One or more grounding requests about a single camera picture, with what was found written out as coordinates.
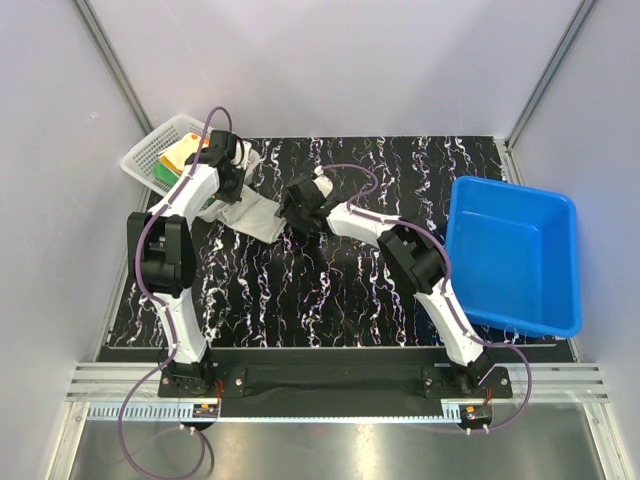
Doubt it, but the grey white towel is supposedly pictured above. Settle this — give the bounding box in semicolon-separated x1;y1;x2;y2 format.
198;185;286;244

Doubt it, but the orange floral towel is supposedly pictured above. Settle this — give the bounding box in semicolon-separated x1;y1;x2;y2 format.
159;132;201;176

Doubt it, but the green microfiber towel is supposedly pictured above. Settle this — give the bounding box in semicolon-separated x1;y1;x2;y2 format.
152;161;180;187

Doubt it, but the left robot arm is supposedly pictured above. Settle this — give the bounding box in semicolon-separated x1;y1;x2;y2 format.
126;130;246;396

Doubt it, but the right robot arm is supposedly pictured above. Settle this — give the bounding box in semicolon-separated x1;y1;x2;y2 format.
278;171;495;397

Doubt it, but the white perforated plastic basket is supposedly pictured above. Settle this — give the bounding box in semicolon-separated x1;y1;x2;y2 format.
120;114;263;222

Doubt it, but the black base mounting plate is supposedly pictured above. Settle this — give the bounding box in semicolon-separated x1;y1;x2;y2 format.
158;347;514;421

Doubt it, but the blue plastic bin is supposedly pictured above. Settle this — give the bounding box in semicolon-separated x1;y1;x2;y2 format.
445;176;582;338

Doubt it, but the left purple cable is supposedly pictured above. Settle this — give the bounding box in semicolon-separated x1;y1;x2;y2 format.
117;104;236;476

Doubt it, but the aluminium frame rail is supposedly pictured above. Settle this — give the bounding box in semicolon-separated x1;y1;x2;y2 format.
66;363;608;424

